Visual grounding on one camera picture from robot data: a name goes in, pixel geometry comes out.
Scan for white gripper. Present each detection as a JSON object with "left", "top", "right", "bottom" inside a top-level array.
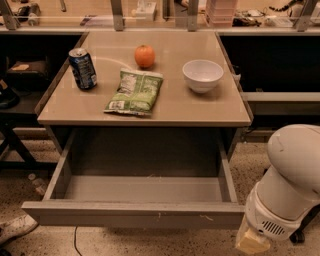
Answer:
[{"left": 235, "top": 183, "right": 307, "bottom": 255}]

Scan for grey top drawer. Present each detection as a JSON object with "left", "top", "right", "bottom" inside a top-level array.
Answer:
[{"left": 22, "top": 128, "right": 244, "bottom": 229}]

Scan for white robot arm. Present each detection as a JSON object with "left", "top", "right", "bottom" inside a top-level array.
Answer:
[{"left": 236, "top": 124, "right": 320, "bottom": 255}]

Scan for grey drawer cabinet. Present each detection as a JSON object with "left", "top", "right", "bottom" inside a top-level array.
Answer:
[{"left": 38, "top": 30, "right": 251, "bottom": 167}]

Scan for white bowl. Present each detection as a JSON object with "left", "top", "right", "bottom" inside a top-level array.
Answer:
[{"left": 182, "top": 59, "right": 224, "bottom": 93}]

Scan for green chip bag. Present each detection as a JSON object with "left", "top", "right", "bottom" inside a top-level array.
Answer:
[{"left": 104, "top": 68, "right": 163, "bottom": 116}]

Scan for orange fruit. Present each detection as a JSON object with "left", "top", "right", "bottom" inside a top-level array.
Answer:
[{"left": 134, "top": 45, "right": 155, "bottom": 68}]

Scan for clear plastic bottle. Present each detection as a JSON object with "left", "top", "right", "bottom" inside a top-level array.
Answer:
[{"left": 28, "top": 173, "right": 47, "bottom": 196}]

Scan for white sneaker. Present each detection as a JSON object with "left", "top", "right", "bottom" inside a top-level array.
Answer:
[{"left": 0, "top": 214, "right": 38, "bottom": 244}]

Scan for pink stacked trays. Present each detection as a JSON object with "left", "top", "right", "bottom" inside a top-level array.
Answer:
[{"left": 205, "top": 0, "right": 238, "bottom": 28}]

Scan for blue soda can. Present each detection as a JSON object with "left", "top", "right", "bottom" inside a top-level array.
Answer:
[{"left": 69, "top": 48, "right": 97, "bottom": 90}]

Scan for white box on shelf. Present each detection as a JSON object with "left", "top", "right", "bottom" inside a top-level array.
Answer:
[{"left": 135, "top": 0, "right": 157, "bottom": 21}]

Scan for black floor cable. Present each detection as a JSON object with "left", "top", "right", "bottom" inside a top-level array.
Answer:
[{"left": 73, "top": 227, "right": 83, "bottom": 256}]

